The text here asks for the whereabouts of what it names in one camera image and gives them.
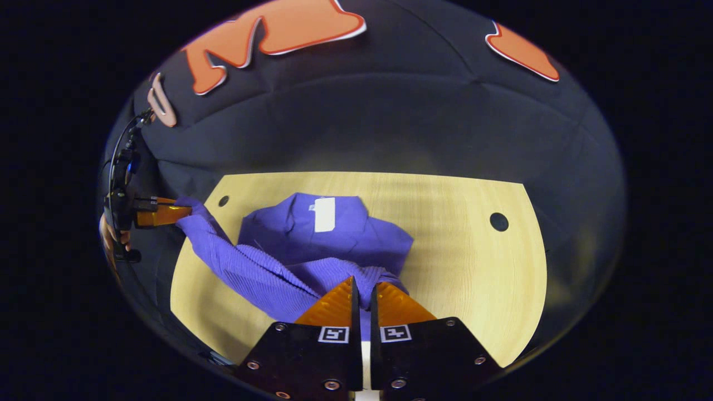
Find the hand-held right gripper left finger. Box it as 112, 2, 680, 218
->
234, 276, 364, 401

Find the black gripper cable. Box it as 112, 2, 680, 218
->
109, 109, 157, 193

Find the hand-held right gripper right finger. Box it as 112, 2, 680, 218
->
370, 282, 505, 401

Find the black backdrop cloth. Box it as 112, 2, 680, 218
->
100, 0, 627, 363

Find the purple ribbed garment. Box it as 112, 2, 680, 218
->
175, 192, 414, 340

